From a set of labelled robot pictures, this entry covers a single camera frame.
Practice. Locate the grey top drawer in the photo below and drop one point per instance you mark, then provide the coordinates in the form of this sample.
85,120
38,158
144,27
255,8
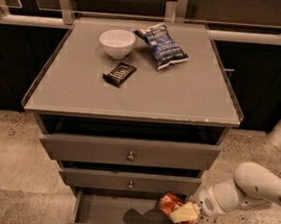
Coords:
129,151

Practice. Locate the grey drawer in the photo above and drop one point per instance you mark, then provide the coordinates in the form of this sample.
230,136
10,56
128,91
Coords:
117,207
129,151
129,181

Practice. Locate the grey drawer cabinet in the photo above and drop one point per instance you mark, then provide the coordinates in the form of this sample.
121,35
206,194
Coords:
189,102

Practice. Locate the black snack bar wrapper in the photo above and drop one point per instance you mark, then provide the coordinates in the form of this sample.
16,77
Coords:
119,74

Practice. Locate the metal railing frame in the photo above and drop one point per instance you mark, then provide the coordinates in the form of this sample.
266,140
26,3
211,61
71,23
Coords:
257,21

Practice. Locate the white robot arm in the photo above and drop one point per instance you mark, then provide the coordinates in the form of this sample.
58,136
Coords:
252,187

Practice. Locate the white ceramic bowl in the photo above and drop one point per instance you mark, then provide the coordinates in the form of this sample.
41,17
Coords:
117,43

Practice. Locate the grey bottom drawer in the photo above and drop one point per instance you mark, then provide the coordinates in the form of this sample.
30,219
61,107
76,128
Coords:
117,207

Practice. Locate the red coke can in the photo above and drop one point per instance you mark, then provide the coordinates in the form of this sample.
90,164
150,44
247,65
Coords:
170,202

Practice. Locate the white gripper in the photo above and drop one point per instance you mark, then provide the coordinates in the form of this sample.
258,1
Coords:
206,200

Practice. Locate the blue chip bag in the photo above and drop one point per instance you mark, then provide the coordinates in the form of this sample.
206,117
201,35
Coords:
163,47

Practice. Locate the grey middle drawer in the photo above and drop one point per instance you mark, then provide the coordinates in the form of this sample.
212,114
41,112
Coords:
129,181

